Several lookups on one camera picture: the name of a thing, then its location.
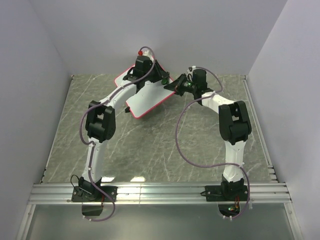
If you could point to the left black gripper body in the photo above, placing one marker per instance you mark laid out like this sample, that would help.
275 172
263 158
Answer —
155 75

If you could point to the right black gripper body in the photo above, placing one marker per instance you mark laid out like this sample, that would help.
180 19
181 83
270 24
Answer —
189 86

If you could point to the green bone-shaped eraser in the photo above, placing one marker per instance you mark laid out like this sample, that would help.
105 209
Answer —
164 82

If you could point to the pink-framed whiteboard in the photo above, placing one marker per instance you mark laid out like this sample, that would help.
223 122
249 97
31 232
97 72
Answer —
146 99

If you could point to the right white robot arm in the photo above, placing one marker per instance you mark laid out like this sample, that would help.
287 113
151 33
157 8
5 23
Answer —
233 119

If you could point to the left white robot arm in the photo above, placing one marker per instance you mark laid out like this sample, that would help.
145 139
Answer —
100 124

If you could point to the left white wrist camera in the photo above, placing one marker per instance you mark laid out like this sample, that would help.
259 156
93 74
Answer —
146 53

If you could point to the aluminium right side rail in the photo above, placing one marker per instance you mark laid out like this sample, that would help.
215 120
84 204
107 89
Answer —
271 169

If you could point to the aluminium rail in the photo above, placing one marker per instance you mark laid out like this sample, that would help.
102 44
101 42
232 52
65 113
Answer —
56 131
271 169
135 193

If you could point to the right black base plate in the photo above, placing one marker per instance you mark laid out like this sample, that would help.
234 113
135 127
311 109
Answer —
218 193

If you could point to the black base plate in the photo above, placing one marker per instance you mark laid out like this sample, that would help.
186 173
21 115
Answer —
218 193
85 192

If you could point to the aluminium front rail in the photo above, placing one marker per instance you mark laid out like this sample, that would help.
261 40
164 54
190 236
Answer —
135 193

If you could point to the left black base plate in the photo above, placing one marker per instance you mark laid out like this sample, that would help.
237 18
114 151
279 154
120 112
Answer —
85 192

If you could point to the aluminium left side rail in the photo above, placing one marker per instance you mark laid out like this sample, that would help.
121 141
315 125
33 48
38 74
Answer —
56 131

